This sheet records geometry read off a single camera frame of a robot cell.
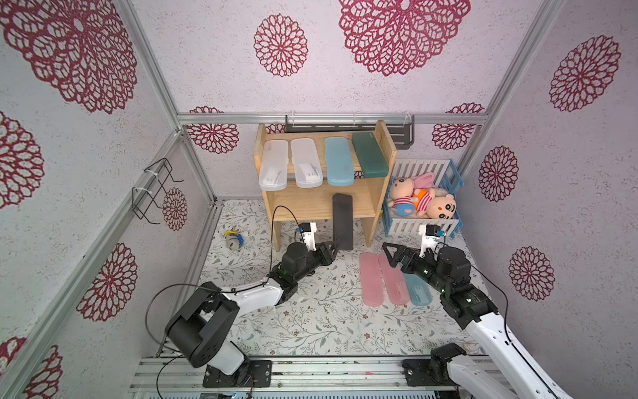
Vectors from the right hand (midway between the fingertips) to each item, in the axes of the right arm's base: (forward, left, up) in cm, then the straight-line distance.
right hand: (395, 249), depth 75 cm
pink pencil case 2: (+1, -5, -23) cm, 24 cm away
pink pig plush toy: (+36, -11, -11) cm, 39 cm away
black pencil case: (+12, +15, -1) cm, 20 cm away
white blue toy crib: (+48, -34, -13) cm, 61 cm away
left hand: (+5, +16, -4) cm, 17 cm away
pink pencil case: (+1, +4, -23) cm, 23 cm away
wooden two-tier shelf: (+21, +27, -3) cm, 34 cm away
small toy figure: (+15, +59, -17) cm, 63 cm away
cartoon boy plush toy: (+29, -23, -11) cm, 39 cm away
